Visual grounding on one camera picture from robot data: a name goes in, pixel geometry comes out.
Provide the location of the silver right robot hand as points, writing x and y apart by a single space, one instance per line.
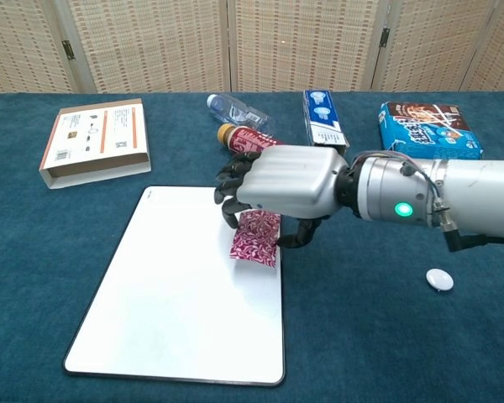
290 180

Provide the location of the red patterned card pack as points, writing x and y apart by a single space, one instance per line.
256 239

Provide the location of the white round magnet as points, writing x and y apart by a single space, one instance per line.
439 279

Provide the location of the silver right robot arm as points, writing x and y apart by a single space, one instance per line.
453 189

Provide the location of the white rectangular board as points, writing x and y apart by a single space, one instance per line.
172 302

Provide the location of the red label drink bottle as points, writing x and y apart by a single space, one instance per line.
248 140

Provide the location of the blue and white toothpaste box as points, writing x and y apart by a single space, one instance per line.
324 126

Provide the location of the clear plastic water bottle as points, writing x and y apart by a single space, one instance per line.
235 112

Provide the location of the woven folding screen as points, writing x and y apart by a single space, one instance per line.
252 42

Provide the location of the blue snack box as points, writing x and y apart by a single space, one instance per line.
428 130

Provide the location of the white and orange cardboard box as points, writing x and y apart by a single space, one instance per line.
96 136

